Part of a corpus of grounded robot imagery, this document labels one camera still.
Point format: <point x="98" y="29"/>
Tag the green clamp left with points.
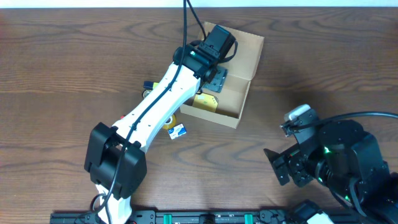
<point x="167" y="218"/>

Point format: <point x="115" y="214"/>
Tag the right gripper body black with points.
<point x="282" y="168"/>

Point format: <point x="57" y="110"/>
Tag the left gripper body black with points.
<point x="218" y="79"/>

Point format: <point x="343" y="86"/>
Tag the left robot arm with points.
<point x="116" y="155"/>

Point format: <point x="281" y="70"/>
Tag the yellow highlighter marker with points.
<point x="149" y="85"/>

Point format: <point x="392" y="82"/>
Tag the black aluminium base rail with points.
<point x="152" y="217"/>

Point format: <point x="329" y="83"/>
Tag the cream sticky note pad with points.
<point x="206" y="102"/>

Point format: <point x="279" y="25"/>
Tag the blue white staples box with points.
<point x="177" y="131"/>

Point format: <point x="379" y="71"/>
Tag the correction tape dispenser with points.
<point x="145" y="93"/>

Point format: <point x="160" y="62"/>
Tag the cardboard box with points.
<point x="241" y="70"/>

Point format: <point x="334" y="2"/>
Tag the green clamp right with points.
<point x="248" y="219"/>

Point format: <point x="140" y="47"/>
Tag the green clamp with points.
<point x="248" y="219"/>
<point x="167" y="218"/>

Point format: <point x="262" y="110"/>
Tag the yellow adhesive tape roll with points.
<point x="170" y="123"/>

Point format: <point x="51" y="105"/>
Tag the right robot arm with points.
<point x="340" y="155"/>

